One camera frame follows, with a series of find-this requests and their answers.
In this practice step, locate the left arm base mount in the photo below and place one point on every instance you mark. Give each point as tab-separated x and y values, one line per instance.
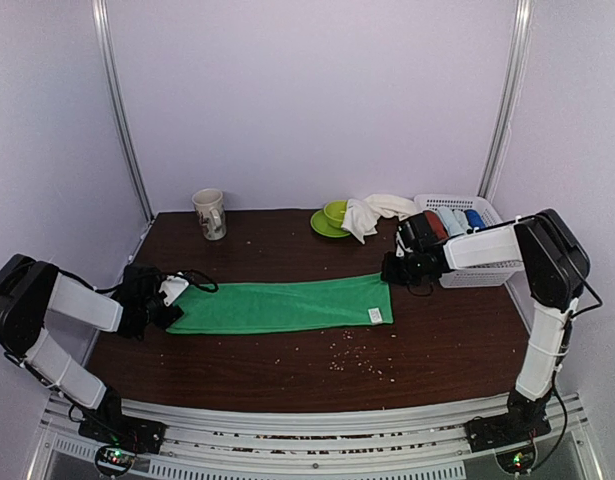
135	435

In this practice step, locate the green microfiber towel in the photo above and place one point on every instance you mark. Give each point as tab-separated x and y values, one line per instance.
266	308

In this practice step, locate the green cup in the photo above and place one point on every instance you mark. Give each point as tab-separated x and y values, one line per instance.
335	213

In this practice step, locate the right aluminium frame post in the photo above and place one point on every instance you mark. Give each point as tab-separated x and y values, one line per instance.
509	96

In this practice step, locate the rolled light blue towel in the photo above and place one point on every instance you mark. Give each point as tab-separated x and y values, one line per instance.
450	222

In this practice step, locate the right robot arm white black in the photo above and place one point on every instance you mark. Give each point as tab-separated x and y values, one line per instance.
555	265

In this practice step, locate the left aluminium frame post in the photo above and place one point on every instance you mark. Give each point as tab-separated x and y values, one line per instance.
104	36

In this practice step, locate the white plastic basket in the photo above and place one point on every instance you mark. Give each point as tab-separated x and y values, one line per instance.
486	257

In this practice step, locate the rolled dark blue towel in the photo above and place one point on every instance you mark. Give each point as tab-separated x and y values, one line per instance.
474	220

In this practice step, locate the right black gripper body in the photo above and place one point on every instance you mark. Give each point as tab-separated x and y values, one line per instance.
409	271

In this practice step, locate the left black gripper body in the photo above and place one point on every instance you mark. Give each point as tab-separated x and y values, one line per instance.
151	311

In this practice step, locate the aluminium frame post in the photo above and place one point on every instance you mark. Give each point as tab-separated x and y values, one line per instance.
509	96
104	36

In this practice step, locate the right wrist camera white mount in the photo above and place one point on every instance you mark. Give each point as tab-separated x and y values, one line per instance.
400	248

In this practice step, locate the white cream towel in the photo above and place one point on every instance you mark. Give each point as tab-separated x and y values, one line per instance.
362	215

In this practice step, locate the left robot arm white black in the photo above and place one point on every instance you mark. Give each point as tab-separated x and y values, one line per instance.
30	290

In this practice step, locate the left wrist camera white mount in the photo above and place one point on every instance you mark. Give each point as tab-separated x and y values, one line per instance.
172	287

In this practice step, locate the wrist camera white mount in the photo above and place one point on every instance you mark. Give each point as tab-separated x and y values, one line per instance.
172	287
400	248

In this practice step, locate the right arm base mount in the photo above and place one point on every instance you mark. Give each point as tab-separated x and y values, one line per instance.
485	433

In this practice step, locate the aluminium front rail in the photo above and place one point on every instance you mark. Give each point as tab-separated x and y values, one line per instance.
426	442

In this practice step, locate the green saucer plate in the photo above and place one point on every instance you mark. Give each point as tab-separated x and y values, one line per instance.
321	226

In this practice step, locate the patterned ceramic mug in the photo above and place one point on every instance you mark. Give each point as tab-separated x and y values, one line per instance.
209	207

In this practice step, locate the rolled red towel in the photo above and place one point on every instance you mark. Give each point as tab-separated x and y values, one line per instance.
436	225

